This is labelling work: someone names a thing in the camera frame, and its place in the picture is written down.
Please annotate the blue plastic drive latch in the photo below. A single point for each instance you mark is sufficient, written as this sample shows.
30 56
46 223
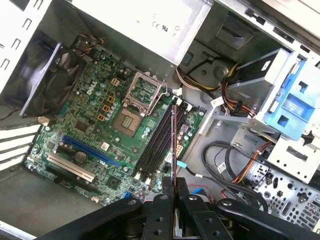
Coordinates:
295 110

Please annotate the black open PC case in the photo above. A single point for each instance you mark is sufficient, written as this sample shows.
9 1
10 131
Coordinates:
37 197

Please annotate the green RAM stick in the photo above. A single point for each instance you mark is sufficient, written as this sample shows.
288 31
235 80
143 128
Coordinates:
174 140

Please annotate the blue expansion slot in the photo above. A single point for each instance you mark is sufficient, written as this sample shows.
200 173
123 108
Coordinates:
90 150

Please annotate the black RAM slot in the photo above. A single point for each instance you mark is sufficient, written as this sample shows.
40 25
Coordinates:
155 162
149 162
161 162
143 162

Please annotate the silver drive cage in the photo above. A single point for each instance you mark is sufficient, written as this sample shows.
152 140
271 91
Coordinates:
250 85

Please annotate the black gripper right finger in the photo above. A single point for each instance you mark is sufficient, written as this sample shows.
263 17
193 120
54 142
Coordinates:
208 221

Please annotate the black case fan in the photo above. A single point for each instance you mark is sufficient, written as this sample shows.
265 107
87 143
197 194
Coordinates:
52 85

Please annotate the green motherboard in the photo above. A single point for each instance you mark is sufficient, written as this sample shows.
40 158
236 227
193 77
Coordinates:
120 150

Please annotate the socket locking lever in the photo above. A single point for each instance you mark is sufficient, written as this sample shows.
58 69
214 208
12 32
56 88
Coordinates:
159 99

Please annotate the grey power supply unit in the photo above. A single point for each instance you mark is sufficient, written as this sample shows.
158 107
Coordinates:
140 37

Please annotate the round metal case knob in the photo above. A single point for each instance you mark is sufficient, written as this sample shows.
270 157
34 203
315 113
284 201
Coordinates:
221 70

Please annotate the metal disk bay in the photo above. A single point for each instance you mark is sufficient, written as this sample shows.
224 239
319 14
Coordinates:
287 200

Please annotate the metal socket cover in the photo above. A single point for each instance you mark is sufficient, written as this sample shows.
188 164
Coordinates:
130 86

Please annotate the black expansion slot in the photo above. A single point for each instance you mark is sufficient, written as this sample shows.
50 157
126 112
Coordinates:
75 182

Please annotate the silver coin battery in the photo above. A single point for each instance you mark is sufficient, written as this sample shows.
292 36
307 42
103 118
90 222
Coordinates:
80 157

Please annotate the CPU socket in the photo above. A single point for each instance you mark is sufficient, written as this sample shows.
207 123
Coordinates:
126 122

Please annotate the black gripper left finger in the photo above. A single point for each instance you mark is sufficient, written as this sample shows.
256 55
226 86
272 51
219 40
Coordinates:
157 220

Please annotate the white expansion slot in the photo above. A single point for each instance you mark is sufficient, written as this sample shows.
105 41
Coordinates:
71 168

